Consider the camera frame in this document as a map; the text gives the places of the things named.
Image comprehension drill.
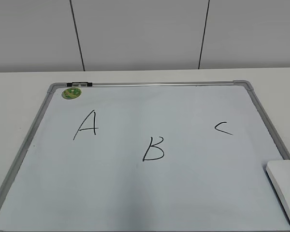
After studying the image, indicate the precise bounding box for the white whiteboard eraser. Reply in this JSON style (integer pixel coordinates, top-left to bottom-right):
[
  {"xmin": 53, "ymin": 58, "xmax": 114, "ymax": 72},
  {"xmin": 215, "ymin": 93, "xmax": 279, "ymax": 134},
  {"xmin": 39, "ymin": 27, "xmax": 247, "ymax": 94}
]
[{"xmin": 266, "ymin": 160, "xmax": 290, "ymax": 220}]

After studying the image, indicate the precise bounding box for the grey framed whiteboard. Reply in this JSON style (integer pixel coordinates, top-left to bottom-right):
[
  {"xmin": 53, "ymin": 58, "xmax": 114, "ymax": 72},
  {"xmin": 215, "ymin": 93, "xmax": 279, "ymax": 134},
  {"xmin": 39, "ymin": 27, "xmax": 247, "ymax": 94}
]
[{"xmin": 0, "ymin": 80, "xmax": 290, "ymax": 232}]

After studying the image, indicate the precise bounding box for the green round magnet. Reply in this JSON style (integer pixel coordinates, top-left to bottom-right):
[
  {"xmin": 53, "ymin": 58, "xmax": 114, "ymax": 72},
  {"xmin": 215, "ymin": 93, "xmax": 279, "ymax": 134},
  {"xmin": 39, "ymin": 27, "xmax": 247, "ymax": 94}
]
[{"xmin": 62, "ymin": 87, "xmax": 82, "ymax": 100}]

